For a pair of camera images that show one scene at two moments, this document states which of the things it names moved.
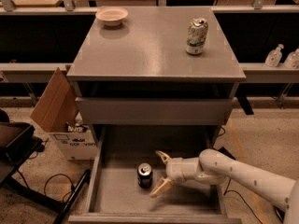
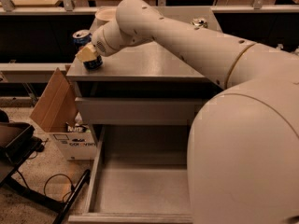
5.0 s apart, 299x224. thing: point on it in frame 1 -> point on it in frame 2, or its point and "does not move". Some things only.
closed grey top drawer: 154,111 does not move
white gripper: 175,170 -> 99,43
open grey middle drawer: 128,168 does not move
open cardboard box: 57,113 does not move
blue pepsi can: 145,175 -> 82,37
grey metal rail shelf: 31,72 does not move
